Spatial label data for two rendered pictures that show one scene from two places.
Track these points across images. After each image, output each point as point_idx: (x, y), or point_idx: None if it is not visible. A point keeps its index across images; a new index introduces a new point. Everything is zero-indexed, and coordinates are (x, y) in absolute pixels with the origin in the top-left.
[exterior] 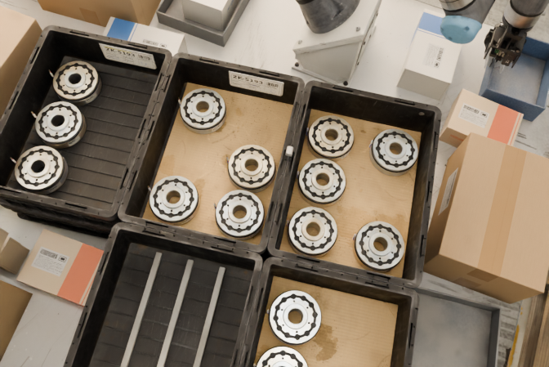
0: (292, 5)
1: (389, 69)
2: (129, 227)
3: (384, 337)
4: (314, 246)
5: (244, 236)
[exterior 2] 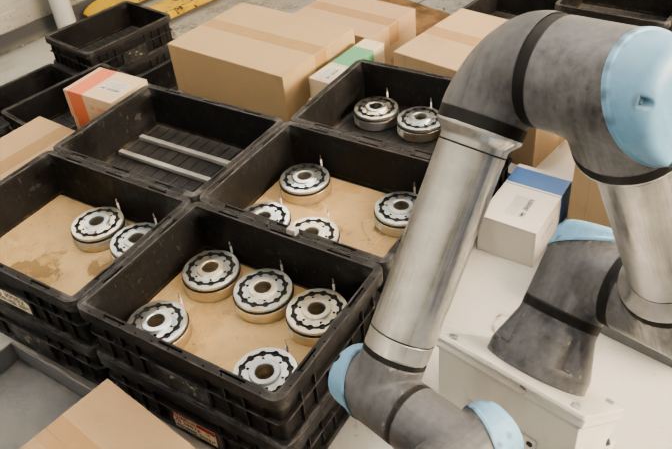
0: (618, 402)
1: None
2: (274, 126)
3: None
4: (192, 266)
5: None
